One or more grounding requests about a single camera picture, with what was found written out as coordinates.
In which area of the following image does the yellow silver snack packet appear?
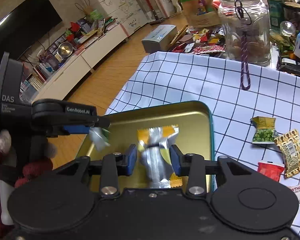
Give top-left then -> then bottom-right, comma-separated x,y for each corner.
137,125 -> 183,189

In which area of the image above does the green pea snack packet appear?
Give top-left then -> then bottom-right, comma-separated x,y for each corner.
250,116 -> 279,145

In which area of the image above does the red white snack packet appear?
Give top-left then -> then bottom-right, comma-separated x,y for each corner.
257,161 -> 285,182

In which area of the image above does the beige patterned snack packet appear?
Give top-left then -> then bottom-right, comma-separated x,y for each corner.
274,129 -> 300,178

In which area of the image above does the white green crinkled packet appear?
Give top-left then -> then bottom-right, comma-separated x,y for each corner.
89,127 -> 110,151

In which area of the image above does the hand in red sleeve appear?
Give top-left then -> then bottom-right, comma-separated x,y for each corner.
0,130 -> 57,239

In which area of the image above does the white tv cabinet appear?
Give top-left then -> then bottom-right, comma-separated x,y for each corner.
20,24 -> 128,102

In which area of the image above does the gold teal metal tin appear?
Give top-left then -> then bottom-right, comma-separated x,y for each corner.
77,101 -> 215,160

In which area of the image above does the metal bowl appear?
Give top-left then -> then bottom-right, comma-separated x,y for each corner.
57,42 -> 74,59

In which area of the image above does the black television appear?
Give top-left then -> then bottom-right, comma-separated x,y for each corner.
0,0 -> 62,63

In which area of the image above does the grey cardboard box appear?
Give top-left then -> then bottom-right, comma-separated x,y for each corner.
141,24 -> 178,54

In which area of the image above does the red stick vacuum cleaner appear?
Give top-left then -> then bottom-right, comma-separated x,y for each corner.
145,0 -> 164,25

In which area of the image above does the white cartoon drawer cabinet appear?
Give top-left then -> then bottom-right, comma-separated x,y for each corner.
82,0 -> 148,36

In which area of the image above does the pile of red candy wrappers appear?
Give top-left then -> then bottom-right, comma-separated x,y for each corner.
168,26 -> 226,57

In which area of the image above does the black wallet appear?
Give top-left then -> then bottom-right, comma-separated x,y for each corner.
276,57 -> 300,77

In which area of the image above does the kraft paper tree bag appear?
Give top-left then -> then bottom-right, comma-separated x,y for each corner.
179,0 -> 220,28

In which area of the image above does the large glass jar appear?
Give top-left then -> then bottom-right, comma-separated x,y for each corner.
218,0 -> 270,65

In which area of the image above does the green drink can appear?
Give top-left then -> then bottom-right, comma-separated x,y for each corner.
267,0 -> 285,31

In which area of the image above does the purple braided lanyard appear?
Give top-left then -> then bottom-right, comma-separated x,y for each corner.
234,0 -> 252,91

